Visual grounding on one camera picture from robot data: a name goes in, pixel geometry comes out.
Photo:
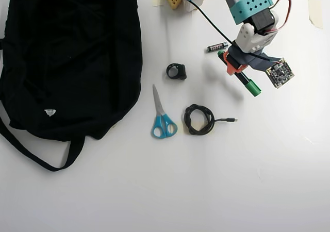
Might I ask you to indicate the navy gripper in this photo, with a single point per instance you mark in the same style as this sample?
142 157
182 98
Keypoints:
234 66

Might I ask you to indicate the black fabric bag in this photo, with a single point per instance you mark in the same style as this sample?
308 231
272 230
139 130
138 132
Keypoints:
64 62

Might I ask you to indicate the green marker with black barrel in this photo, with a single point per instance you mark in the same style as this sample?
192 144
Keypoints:
252 89

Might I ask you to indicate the black AA battery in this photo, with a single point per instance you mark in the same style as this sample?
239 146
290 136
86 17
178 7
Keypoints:
217 47

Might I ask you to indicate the bare camera circuit board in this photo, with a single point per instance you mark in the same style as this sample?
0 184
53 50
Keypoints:
280 73

